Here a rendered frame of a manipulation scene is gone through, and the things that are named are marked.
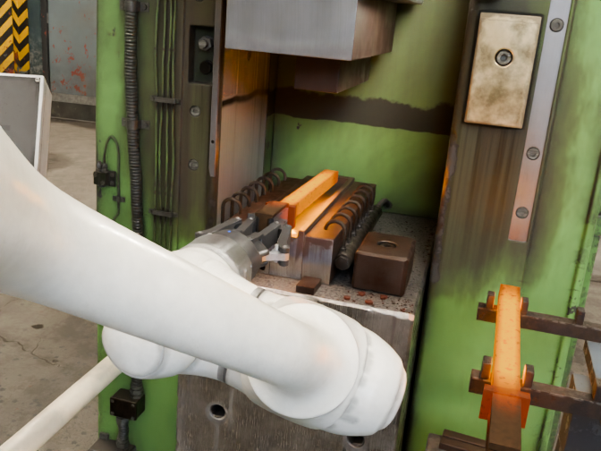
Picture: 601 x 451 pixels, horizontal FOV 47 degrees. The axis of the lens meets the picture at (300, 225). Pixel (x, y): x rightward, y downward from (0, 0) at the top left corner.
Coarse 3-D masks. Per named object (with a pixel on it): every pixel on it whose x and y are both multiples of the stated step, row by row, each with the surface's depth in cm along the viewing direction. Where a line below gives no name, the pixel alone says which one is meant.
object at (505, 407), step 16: (512, 288) 99; (512, 304) 93; (496, 320) 90; (512, 320) 88; (496, 336) 83; (512, 336) 83; (496, 352) 79; (512, 352) 79; (496, 368) 75; (512, 368) 75; (496, 384) 72; (512, 384) 72; (496, 400) 68; (512, 400) 68; (528, 400) 68; (480, 416) 70; (496, 416) 65; (512, 416) 65; (496, 432) 62; (512, 432) 63; (496, 448) 61; (512, 448) 60
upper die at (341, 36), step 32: (256, 0) 102; (288, 0) 101; (320, 0) 99; (352, 0) 98; (384, 0) 120; (256, 32) 103; (288, 32) 102; (320, 32) 101; (352, 32) 99; (384, 32) 126
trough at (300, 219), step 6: (342, 180) 147; (336, 186) 145; (330, 192) 140; (318, 198) 135; (324, 198) 135; (312, 204) 130; (318, 204) 131; (306, 210) 126; (312, 210) 126; (300, 216) 122; (306, 216) 123; (300, 222) 119; (294, 228) 115; (294, 234) 112
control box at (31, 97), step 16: (0, 80) 110; (16, 80) 111; (32, 80) 111; (0, 96) 110; (16, 96) 110; (32, 96) 111; (48, 96) 116; (0, 112) 109; (16, 112) 110; (32, 112) 110; (48, 112) 116; (16, 128) 109; (32, 128) 110; (48, 128) 117; (16, 144) 109; (32, 144) 109; (32, 160) 108
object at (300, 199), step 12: (312, 180) 126; (324, 180) 127; (336, 180) 136; (300, 192) 115; (312, 192) 117; (324, 192) 126; (276, 204) 101; (288, 204) 103; (300, 204) 110; (264, 216) 96; (288, 216) 103
